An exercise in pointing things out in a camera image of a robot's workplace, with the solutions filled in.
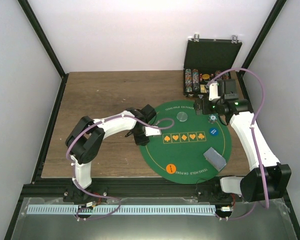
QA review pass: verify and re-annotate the clear round dealer button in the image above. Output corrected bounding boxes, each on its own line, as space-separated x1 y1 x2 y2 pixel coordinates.
176 111 188 122

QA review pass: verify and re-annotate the blue round dealer button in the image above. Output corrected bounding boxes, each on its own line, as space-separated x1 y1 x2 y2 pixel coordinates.
209 127 219 137

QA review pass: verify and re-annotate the orange round blind button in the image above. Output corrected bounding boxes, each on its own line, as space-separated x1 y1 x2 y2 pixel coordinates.
165 163 177 175

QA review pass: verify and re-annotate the blue patterned card deck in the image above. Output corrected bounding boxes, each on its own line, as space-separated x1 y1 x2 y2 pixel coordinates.
203 147 227 172

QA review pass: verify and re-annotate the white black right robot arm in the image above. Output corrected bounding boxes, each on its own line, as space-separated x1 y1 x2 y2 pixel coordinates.
193 79 292 202

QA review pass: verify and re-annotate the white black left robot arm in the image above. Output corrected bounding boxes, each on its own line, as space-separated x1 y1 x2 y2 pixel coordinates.
65 104 162 202

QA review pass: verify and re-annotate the yellow card box in case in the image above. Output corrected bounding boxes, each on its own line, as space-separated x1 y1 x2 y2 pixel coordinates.
200 84 207 94

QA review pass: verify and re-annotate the chip row in case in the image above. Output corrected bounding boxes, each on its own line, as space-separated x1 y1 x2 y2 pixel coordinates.
214 70 222 79
184 69 192 93
192 69 200 92

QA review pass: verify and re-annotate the round green poker mat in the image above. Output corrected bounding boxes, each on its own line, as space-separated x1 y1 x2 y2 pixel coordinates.
139 100 232 184

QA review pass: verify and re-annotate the black poker chip case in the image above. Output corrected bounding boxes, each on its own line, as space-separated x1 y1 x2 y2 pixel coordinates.
183 33 243 98

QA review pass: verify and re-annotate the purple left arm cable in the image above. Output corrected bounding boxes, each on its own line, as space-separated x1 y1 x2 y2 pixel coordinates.
65 113 176 222

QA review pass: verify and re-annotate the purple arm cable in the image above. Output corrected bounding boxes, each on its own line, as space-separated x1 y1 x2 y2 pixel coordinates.
65 113 176 222
206 67 270 222

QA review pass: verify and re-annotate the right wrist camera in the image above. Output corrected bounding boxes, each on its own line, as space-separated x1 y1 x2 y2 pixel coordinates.
208 82 220 101

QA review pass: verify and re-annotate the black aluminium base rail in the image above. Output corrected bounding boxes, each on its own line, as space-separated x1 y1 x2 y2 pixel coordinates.
20 177 242 203

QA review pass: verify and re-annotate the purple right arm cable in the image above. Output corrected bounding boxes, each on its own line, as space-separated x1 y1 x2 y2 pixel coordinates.
206 67 270 222

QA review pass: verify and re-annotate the light blue slotted cable duct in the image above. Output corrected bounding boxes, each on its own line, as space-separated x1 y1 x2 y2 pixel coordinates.
26 204 216 216

